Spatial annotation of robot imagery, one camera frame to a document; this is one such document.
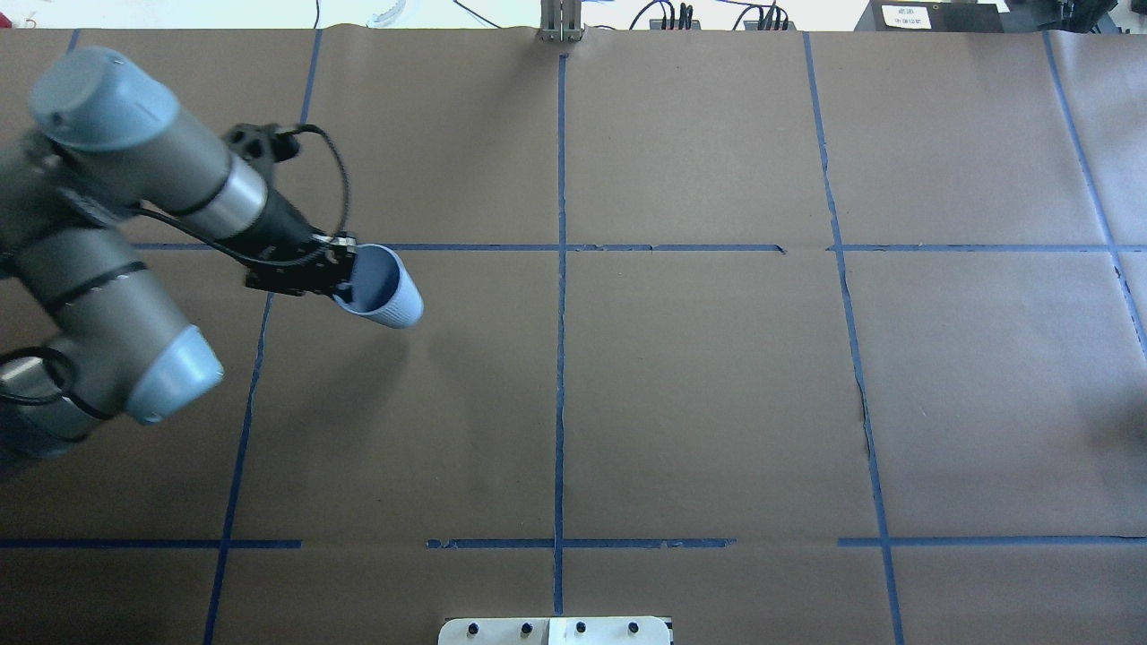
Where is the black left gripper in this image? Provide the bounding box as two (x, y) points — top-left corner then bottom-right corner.
(223, 124), (359, 304)

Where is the light blue ribbed cup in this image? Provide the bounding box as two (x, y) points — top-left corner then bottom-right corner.
(333, 244), (426, 331)

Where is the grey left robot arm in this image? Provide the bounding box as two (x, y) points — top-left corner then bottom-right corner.
(3, 47), (357, 474)

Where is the black power strip left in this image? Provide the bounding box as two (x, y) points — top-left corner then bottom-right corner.
(630, 1), (701, 31)

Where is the black power strip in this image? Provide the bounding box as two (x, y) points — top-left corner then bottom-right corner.
(733, 3), (795, 31)
(630, 1), (701, 31)

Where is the black power strip right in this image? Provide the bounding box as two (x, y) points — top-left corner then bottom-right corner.
(733, 3), (795, 31)

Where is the black box with label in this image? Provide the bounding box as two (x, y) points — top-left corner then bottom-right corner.
(853, 1), (1005, 33)

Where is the aluminium frame post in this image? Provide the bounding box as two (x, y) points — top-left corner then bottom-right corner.
(538, 0), (585, 42)

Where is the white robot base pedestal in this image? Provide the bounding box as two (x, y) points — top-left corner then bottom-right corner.
(437, 615), (674, 644)

